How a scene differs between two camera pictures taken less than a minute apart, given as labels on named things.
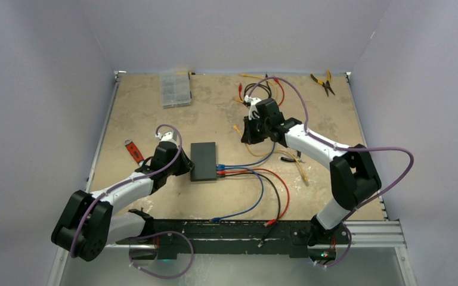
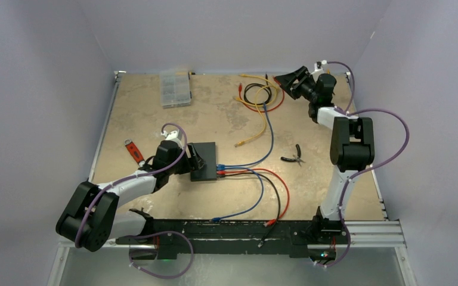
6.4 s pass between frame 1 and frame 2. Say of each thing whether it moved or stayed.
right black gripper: moved
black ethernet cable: stayed
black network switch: stayed
